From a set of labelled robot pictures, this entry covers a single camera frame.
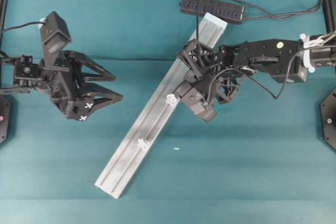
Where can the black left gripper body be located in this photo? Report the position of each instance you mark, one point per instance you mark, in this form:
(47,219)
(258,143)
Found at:
(62,79)

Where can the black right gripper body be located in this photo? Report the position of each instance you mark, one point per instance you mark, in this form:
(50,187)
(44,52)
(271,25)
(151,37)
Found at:
(210,72)

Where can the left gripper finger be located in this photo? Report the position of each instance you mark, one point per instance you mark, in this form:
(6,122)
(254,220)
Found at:
(98,96)
(77,60)

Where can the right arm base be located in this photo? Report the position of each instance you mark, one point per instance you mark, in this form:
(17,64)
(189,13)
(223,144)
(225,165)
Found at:
(327,110)

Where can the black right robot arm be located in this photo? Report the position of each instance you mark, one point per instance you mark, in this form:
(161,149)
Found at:
(284,60)

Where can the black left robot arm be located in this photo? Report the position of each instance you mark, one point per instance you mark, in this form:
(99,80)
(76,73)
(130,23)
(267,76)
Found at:
(27,73)

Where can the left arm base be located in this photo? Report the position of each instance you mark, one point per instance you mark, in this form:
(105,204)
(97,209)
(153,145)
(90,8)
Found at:
(5,117)

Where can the black USB hub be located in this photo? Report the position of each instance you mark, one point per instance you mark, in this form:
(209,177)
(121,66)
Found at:
(229,12)

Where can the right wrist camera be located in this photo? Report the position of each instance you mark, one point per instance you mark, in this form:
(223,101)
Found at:
(194,93)

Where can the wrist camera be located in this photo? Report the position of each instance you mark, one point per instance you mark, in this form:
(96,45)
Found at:
(54,33)
(194,93)

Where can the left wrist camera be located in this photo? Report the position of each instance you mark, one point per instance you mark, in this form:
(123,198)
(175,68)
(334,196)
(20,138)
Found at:
(54,33)

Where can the aluminium extrusion rail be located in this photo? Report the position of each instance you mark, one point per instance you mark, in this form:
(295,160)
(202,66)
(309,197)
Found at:
(142,135)

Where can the black camera stand frame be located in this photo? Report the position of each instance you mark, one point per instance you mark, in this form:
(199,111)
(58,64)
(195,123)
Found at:
(329,14)

